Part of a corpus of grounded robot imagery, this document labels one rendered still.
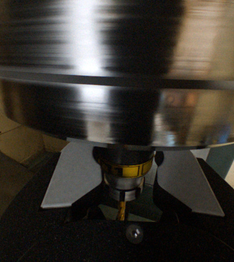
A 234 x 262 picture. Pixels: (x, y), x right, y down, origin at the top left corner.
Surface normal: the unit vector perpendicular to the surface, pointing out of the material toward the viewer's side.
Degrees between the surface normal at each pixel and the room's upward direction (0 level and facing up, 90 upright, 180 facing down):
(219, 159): 90
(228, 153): 90
